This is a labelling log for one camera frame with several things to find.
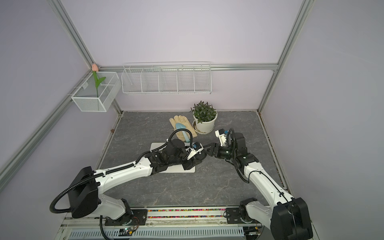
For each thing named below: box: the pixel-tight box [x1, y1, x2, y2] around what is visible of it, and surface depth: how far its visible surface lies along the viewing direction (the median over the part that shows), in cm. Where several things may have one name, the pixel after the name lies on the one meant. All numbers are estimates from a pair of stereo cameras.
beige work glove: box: [169, 115, 198, 143], surface depth 115 cm
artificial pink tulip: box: [92, 63, 106, 98], surface depth 92 cm
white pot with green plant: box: [189, 100, 218, 134], surface depth 98 cm
